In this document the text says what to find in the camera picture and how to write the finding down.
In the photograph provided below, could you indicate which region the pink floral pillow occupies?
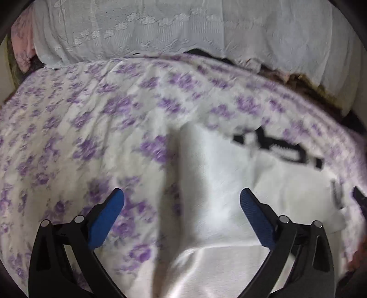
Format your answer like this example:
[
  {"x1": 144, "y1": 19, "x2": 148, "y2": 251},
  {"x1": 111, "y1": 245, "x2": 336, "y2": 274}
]
[{"x1": 11, "y1": 13, "x2": 37, "y2": 73}]

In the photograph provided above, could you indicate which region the white lace cover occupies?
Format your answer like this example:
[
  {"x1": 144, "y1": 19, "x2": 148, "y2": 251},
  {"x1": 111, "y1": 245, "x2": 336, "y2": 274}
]
[{"x1": 31, "y1": 0, "x2": 363, "y2": 115}]

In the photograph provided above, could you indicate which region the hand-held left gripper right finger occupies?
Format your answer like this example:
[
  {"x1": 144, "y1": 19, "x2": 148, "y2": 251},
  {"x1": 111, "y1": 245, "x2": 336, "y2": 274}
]
[{"x1": 238, "y1": 188, "x2": 336, "y2": 298}]

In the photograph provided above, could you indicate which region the purple floral bed sheet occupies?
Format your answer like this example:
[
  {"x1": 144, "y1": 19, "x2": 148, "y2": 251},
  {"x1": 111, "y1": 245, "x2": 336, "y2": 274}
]
[{"x1": 0, "y1": 53, "x2": 367, "y2": 298}]

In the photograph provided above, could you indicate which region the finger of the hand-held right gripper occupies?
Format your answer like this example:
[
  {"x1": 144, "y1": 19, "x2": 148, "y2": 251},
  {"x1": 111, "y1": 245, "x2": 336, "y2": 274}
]
[{"x1": 353, "y1": 186, "x2": 367, "y2": 204}]

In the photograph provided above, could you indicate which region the white sweater with black collar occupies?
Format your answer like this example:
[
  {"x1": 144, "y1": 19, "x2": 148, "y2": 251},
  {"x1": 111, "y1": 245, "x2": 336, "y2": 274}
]
[{"x1": 153, "y1": 123, "x2": 349, "y2": 298}]

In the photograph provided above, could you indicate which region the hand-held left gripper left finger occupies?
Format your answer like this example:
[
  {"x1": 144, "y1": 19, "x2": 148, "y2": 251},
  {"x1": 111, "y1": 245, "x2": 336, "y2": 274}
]
[{"x1": 29, "y1": 188, "x2": 125, "y2": 298}]

